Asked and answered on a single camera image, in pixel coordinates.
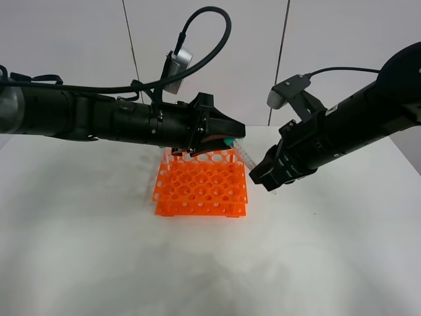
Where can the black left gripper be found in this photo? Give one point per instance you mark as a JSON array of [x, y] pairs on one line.
[[196, 127]]

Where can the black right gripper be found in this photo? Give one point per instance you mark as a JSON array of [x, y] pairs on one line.
[[303, 148]]

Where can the teal-capped test tube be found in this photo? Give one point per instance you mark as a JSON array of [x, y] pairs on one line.
[[166, 154], [236, 144]]

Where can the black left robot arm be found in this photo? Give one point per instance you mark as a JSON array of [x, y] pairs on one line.
[[74, 116]]

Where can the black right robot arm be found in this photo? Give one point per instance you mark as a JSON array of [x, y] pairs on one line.
[[388, 105]]

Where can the orange test tube rack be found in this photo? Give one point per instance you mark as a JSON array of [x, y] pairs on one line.
[[210, 184]]

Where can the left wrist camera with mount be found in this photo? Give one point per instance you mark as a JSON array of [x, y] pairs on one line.
[[175, 64]]

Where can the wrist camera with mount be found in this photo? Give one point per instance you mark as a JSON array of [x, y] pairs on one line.
[[175, 64], [292, 91]]

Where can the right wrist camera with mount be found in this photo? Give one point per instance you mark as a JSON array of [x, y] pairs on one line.
[[292, 91]]

